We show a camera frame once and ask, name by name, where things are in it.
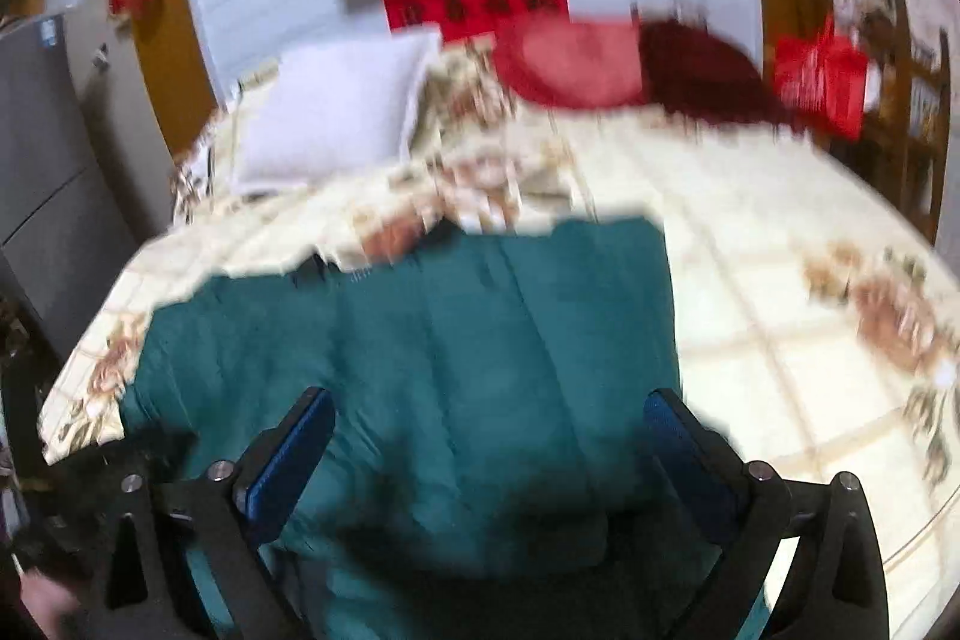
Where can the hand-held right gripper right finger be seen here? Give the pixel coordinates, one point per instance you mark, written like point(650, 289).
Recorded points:
point(675, 445)

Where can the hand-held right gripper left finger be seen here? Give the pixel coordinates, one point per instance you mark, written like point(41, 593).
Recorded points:
point(289, 452)

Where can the green puffer jacket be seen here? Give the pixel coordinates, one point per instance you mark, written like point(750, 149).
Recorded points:
point(487, 370)

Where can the person's left hand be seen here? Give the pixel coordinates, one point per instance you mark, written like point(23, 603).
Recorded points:
point(49, 602)

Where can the floral bed sheet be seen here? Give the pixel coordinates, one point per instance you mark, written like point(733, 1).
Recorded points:
point(780, 250)

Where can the grey refrigerator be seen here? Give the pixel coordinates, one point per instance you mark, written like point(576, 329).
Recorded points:
point(52, 183)

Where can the white pillow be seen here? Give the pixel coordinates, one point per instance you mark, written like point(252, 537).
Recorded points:
point(337, 108)

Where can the dark red cushion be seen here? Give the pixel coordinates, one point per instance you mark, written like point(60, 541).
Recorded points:
point(712, 74)

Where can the red shopping bag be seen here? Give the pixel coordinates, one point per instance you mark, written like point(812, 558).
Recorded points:
point(821, 74)

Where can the red heart-shaped pillow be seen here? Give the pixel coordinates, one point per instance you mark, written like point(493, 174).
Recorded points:
point(570, 59)

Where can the wooden chair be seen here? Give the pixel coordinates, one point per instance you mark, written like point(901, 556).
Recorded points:
point(911, 115)

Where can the white wall switch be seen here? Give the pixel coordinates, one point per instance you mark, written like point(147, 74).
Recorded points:
point(100, 57)

